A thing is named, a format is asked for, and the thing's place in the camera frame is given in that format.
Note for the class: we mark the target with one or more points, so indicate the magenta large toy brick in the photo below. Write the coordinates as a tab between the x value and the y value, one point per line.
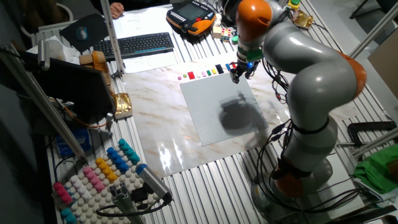
63	193

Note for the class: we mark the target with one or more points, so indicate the teal large toy brick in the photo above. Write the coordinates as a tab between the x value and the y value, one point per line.
129	151
68	216

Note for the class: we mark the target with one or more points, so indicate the white large toy brick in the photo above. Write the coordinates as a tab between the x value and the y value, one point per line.
81	188

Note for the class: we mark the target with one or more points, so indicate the Rubik's cube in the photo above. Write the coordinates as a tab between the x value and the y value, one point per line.
226	35

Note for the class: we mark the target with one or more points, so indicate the yellow large toy brick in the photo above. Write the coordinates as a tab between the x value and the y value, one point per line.
106	170

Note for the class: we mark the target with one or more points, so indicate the black filament spool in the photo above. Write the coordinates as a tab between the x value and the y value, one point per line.
228	12

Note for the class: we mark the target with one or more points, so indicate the printed paper sheet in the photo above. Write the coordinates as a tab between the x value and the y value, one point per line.
149	63

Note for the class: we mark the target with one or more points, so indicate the long blue Lego brick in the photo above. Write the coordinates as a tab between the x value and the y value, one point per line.
228	67

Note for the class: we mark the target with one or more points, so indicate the crumpled gold foil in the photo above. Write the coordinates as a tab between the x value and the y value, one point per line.
303	19

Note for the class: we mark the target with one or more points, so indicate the grey Lego baseplate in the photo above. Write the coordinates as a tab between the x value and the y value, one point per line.
205	109

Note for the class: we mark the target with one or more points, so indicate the brown cardboard sheet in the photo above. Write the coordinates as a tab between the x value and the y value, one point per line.
385	65

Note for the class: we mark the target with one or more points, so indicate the grey camera with blue end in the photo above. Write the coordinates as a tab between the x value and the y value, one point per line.
154	182

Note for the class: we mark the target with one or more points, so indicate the large white paper sheet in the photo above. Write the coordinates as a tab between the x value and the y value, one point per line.
140	23

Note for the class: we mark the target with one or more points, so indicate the orange and black teach pendant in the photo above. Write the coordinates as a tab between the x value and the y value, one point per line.
189	17

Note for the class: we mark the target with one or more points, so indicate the bare person hand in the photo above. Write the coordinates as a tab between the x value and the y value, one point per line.
117	10

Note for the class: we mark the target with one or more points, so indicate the pink large toy brick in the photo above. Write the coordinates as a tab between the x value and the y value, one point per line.
94	179

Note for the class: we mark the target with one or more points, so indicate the green cloth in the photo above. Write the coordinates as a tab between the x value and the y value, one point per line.
376	169

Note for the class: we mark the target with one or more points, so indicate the yellow box with green button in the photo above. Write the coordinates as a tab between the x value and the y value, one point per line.
293	3

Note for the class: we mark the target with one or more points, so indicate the grey stick camera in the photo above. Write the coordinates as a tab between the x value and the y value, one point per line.
43	54

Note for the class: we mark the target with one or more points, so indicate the black monitor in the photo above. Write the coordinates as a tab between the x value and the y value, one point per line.
74	90

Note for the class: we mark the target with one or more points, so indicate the black mouse pad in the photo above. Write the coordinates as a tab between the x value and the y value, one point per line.
96	28

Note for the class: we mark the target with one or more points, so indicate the small white figurine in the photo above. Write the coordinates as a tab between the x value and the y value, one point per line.
218	19

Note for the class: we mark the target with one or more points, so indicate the marble pattern mat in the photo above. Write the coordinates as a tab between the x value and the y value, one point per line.
155	118

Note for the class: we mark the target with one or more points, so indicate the blue large toy brick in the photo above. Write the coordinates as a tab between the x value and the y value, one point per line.
118	160

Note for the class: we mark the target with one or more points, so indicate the white studded toy plate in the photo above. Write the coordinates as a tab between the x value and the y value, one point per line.
124	183

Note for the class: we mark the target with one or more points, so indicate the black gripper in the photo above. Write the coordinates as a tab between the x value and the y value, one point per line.
247	67

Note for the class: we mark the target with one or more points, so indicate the black computer keyboard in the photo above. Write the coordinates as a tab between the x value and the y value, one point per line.
136	45

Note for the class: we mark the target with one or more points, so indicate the square red Lego plate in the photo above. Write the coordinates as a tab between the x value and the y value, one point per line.
191	75

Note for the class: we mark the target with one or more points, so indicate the silver and orange robot arm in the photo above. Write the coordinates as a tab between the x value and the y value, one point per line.
311	71

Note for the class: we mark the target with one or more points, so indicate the plain wooden cube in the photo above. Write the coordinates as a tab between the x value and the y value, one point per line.
216	32

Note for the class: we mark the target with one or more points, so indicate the blue box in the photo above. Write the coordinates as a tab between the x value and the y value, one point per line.
73	141

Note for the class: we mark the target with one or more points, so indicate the aluminium frame profile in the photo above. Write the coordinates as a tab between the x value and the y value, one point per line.
112	40
46	105
376	141
373	31

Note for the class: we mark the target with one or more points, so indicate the black clamp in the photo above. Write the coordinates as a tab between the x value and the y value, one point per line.
353	132

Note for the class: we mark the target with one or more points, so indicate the grey computer mouse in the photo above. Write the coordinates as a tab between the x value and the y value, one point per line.
81	33

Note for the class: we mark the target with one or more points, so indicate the yellow Lego brick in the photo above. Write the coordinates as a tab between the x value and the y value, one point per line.
214	71

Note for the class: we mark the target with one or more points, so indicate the short aluminium profile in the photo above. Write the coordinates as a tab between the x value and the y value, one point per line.
124	202

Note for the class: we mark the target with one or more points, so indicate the white chair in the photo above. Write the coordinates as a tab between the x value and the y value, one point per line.
46	29

